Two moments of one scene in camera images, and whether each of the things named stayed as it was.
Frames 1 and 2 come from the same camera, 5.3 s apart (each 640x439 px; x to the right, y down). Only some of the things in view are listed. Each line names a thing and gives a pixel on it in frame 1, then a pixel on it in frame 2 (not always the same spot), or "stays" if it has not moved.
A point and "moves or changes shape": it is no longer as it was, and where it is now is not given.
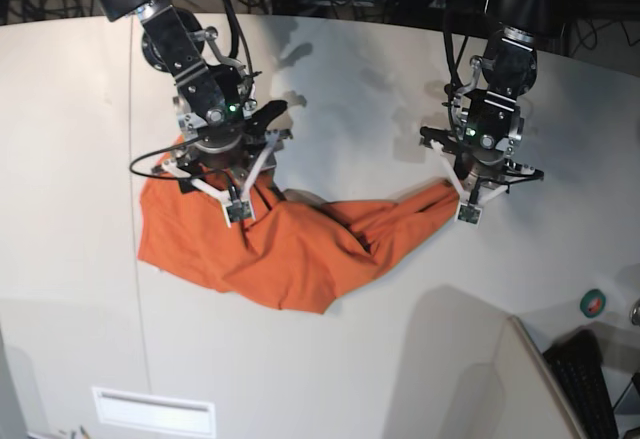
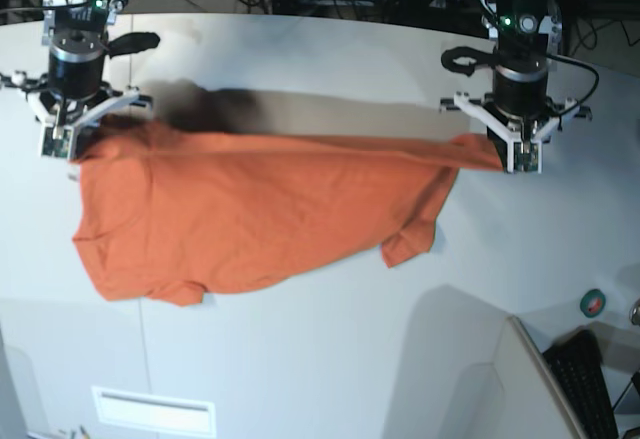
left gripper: x=224 y=139 to x=76 y=61
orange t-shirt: x=291 y=255 moves or changes shape
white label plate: x=128 y=407 stays
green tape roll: x=592 y=303 stays
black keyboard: x=577 y=361 stays
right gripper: x=478 y=145 to x=519 y=76
